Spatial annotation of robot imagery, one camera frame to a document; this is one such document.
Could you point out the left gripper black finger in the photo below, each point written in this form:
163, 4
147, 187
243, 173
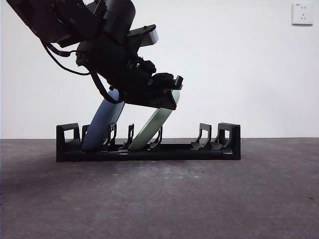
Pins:
159, 102

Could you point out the green round plate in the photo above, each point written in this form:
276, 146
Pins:
149, 127

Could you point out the blue round plate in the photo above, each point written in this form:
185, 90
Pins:
99, 127

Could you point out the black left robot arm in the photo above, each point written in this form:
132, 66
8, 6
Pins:
49, 20

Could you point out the black plastic plate rack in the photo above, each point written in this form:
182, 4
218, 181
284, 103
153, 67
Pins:
187, 154

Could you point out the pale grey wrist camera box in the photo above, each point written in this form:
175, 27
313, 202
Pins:
149, 38

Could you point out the white wall socket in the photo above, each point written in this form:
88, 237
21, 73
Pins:
302, 13

